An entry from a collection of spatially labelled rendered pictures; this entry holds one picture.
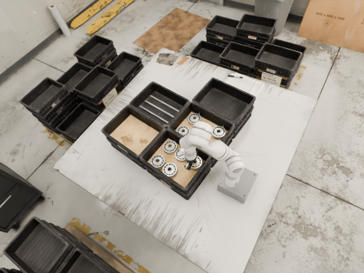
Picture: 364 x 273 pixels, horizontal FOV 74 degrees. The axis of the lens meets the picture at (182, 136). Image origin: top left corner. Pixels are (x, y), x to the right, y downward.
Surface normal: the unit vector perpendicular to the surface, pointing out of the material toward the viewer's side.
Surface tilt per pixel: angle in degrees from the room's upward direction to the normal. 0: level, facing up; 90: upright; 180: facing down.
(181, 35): 1
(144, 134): 0
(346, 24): 76
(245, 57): 0
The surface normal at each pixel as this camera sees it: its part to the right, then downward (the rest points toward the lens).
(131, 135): -0.10, -0.52
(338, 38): -0.52, 0.55
